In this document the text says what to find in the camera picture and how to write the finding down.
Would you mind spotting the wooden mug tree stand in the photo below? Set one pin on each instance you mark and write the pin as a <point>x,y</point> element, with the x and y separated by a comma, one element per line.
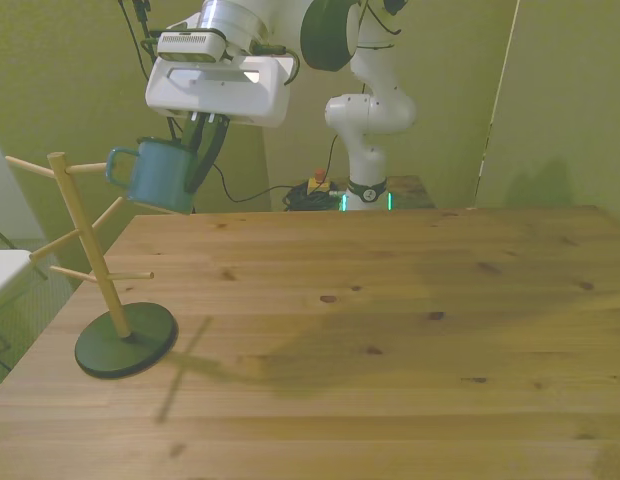
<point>125,345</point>

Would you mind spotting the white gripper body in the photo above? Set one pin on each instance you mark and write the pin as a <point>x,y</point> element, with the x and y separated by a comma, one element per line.
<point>215,95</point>

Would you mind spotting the blue enamel mug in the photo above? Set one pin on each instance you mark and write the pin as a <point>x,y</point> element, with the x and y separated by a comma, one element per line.
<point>162,175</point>

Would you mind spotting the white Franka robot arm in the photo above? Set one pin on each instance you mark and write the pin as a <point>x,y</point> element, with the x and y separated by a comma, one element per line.
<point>370,110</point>

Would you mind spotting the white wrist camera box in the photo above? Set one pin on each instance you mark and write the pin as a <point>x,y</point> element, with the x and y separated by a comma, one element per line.
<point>190,46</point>

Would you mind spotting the yellow emergency stop button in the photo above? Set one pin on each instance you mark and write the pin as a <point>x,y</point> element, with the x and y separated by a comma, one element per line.
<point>319,184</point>

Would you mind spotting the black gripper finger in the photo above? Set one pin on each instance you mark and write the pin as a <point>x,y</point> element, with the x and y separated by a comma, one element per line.
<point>194,131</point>
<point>210,155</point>

